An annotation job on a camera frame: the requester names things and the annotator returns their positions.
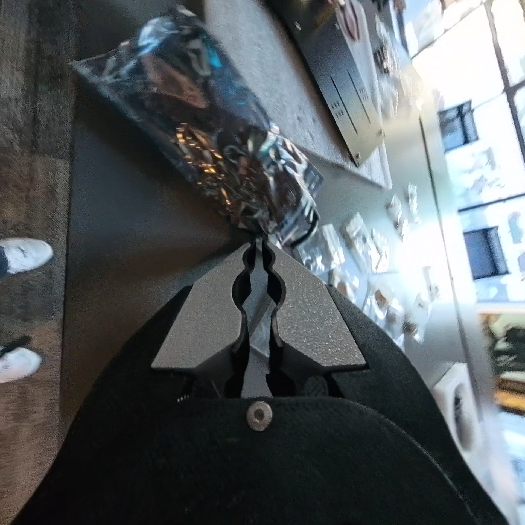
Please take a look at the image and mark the silver plastic parts bag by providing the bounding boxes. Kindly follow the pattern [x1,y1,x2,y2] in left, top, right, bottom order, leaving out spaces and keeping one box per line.
[72,7,325,398]

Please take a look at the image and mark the scattered small clear parts bags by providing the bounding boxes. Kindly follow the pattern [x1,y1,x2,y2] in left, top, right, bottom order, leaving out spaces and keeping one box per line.
[300,181,444,345]

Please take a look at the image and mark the white boxy object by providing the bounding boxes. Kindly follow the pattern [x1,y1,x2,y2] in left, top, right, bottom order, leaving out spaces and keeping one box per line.
[431,361,493,460]

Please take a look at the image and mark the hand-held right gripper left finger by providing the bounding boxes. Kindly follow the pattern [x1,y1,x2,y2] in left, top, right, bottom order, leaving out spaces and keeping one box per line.
[150,242,257,398]

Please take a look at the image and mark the white foam sheet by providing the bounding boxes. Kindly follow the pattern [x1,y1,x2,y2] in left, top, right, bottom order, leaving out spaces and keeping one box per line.
[201,0,394,191]

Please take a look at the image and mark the large office windows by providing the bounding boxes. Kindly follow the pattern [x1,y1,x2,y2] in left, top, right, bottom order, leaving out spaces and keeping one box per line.
[410,0,525,329]

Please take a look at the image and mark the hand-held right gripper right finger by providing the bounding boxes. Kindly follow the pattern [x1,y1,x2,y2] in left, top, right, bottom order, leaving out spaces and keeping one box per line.
[263,240,368,398]

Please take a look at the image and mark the black metal base plate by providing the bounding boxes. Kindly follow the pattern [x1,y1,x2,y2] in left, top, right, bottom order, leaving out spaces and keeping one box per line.
[267,0,388,167]

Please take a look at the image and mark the white shoe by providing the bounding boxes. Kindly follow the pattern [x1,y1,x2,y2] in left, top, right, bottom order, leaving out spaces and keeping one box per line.
[0,238,54,275]
[0,346,43,384]

